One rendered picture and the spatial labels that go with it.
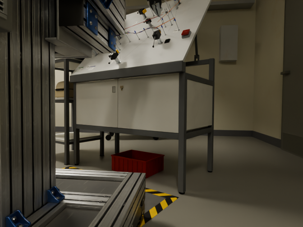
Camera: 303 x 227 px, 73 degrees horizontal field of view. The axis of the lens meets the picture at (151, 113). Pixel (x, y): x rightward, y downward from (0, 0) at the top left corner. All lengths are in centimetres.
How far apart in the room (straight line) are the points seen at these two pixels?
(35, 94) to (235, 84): 400
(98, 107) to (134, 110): 40
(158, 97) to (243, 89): 318
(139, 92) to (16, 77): 99
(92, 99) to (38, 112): 117
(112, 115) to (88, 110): 30
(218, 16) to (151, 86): 340
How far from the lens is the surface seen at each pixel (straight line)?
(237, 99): 443
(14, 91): 71
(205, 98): 171
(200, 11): 185
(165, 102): 141
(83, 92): 202
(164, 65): 139
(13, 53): 72
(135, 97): 157
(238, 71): 449
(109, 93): 175
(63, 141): 222
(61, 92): 230
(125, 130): 164
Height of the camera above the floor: 58
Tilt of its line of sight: 2 degrees down
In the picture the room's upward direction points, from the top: straight up
